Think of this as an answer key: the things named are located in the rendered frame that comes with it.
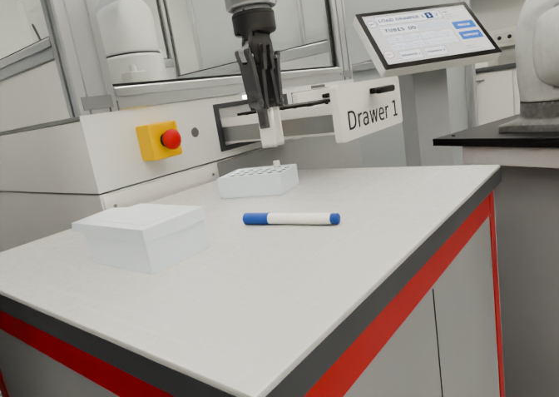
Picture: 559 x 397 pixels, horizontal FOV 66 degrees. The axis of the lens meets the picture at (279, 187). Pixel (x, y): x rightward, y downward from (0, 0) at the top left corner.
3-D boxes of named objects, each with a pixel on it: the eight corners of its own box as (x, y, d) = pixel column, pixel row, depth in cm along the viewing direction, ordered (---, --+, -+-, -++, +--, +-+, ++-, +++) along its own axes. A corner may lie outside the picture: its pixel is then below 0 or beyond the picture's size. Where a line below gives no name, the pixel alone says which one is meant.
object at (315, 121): (392, 117, 104) (389, 91, 103) (338, 134, 85) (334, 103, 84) (266, 130, 129) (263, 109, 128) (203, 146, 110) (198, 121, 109)
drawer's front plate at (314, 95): (349, 117, 149) (345, 85, 146) (301, 130, 127) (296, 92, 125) (345, 117, 150) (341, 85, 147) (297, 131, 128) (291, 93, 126)
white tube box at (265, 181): (299, 183, 81) (296, 163, 81) (283, 195, 74) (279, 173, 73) (240, 187, 86) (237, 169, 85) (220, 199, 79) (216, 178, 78)
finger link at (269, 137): (272, 107, 77) (270, 107, 76) (279, 146, 78) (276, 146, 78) (258, 109, 78) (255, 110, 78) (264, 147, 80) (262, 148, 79)
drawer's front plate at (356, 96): (403, 121, 105) (398, 76, 103) (343, 143, 83) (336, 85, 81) (396, 122, 106) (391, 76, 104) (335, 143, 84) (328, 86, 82)
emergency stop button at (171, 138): (185, 146, 86) (180, 126, 86) (169, 151, 83) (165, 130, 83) (175, 147, 88) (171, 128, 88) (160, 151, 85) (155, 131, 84)
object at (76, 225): (167, 215, 73) (165, 205, 72) (130, 232, 65) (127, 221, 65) (113, 215, 78) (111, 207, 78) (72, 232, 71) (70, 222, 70)
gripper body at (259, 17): (259, 2, 70) (269, 62, 72) (281, 8, 77) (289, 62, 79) (220, 13, 73) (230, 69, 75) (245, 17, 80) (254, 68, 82)
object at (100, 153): (358, 119, 157) (353, 78, 154) (99, 194, 80) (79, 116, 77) (189, 136, 216) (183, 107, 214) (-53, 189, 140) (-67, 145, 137)
